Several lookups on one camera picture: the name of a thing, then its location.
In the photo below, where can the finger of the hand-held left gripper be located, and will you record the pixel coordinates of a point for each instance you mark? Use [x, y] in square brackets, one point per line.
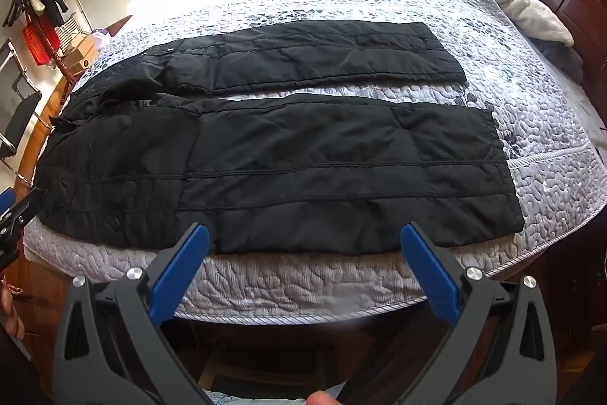
[26, 205]

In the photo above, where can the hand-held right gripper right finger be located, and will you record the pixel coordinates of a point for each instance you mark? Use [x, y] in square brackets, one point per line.
[429, 270]

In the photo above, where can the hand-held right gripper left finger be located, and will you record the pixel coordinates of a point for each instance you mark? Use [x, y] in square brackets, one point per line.
[184, 265]

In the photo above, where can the black jacket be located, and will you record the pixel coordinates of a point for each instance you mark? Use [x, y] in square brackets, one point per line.
[284, 172]

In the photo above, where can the person's left hand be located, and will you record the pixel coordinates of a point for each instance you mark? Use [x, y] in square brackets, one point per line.
[9, 310]

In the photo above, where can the person's right hand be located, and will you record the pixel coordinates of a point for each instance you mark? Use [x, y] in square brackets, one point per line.
[325, 399]

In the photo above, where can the black metal chair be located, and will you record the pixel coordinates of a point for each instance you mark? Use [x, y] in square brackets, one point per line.
[19, 115]

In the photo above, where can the cardboard box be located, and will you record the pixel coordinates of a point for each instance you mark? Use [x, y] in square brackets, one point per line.
[80, 54]

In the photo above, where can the small purple white object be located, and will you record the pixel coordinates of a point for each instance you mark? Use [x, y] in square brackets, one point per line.
[101, 38]

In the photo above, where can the grey pebble-pattern quilt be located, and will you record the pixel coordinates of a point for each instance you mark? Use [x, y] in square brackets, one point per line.
[545, 111]

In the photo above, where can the dark grey blanket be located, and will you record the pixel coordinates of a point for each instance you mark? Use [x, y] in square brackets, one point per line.
[562, 54]

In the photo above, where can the small white cushion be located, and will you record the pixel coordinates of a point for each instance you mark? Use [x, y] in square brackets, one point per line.
[536, 18]

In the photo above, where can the wooden bed frame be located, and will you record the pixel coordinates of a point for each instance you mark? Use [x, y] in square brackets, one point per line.
[45, 120]

